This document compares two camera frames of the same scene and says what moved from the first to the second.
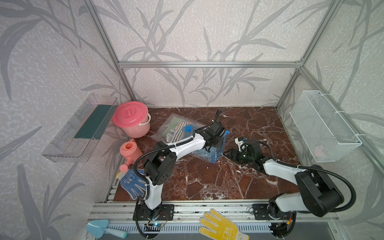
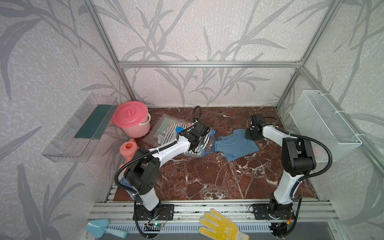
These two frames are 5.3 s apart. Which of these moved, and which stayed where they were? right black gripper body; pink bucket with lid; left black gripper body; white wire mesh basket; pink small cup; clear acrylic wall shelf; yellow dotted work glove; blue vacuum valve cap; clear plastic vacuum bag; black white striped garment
Moved: black white striped garment; left black gripper body; clear plastic vacuum bag; blue vacuum valve cap; right black gripper body
Stayed: pink bucket with lid; clear acrylic wall shelf; pink small cup; white wire mesh basket; yellow dotted work glove
